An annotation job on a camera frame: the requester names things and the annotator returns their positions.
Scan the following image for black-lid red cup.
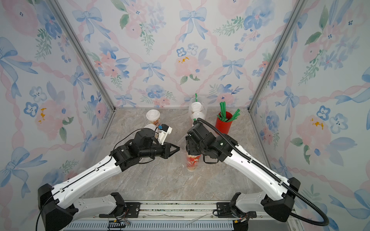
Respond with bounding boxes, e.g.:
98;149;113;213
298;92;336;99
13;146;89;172
187;155;201;172

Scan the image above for clear plastic carrier bag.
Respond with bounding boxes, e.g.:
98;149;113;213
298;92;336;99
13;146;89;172
188;95;208;123

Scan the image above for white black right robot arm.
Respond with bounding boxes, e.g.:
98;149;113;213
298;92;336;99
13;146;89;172
186;121;295;222

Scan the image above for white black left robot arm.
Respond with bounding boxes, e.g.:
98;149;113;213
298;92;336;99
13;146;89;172
37;124;180;231

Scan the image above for front left white-lid cup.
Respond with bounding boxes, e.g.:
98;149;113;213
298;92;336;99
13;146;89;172
145;124;157;131

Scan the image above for back left white-lid cup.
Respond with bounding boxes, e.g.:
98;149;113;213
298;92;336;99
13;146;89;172
146;109;161;126

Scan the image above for red straw holder cup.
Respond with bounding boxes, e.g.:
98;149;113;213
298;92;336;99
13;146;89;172
215;111;233;134

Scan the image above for green wrapped straws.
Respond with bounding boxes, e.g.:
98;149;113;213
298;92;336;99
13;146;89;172
217;102;241;122

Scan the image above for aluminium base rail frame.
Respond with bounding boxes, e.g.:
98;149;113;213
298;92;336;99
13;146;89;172
64;201;303;231

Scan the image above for black corrugated cable conduit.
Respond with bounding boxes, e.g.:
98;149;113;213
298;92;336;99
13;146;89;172
196;118;330;227

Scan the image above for left aluminium corner post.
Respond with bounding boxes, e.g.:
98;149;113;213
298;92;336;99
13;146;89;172
46;0;116;112

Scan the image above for aluminium corner post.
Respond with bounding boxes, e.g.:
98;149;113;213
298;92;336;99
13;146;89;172
248;0;306;113
46;0;116;112

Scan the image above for right aluminium corner post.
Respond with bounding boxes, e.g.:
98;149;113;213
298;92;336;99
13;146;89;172
248;0;306;113

